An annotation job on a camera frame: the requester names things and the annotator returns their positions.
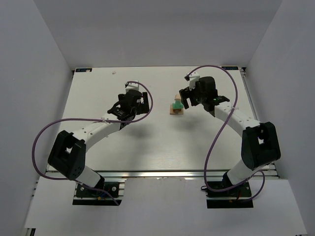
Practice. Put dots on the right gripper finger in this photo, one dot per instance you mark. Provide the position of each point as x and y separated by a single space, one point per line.
185 103
183 95

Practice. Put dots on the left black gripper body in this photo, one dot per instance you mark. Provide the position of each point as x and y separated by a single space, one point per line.
143 104

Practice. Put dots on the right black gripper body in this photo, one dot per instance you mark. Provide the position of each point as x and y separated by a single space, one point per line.
186 96

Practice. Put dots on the small light wood block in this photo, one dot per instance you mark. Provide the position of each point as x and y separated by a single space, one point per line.
177 97

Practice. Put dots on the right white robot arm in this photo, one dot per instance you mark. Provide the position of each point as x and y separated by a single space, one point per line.
237 120

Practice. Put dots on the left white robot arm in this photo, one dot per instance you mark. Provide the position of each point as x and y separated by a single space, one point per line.
68 155

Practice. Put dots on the right blue corner label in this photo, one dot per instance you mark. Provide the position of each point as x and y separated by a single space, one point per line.
230 67

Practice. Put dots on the blue corner label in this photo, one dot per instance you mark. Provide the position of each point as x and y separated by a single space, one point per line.
83 70
230 67

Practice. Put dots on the left blue corner label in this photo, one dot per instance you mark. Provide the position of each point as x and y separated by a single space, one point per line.
83 70

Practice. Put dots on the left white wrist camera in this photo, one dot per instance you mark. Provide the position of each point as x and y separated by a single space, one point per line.
133 85

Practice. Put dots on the aluminium frame rail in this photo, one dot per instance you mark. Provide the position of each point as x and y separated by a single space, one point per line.
258 110

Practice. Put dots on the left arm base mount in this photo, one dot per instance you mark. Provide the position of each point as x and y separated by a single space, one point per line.
87 197

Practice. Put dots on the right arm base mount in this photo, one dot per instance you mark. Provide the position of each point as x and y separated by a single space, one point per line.
231 199

